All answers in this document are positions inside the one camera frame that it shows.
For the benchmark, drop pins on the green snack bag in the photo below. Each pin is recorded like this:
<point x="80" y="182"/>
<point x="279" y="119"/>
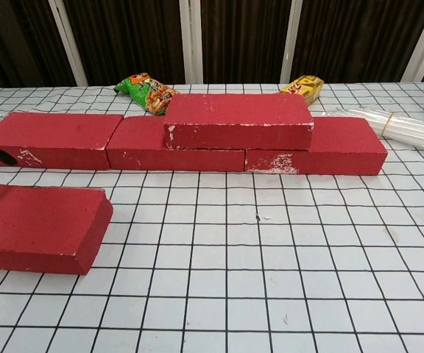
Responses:
<point x="144" y="92"/>

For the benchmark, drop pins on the white black-grid tablecloth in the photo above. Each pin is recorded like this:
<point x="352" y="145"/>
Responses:
<point x="204" y="279"/>

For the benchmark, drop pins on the gold biscuit pack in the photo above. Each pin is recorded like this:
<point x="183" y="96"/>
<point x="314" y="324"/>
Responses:
<point x="309" y="86"/>

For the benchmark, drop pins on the clear plastic straw bundle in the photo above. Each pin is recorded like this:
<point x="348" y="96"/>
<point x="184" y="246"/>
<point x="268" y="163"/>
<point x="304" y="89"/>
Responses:
<point x="410" y="130"/>

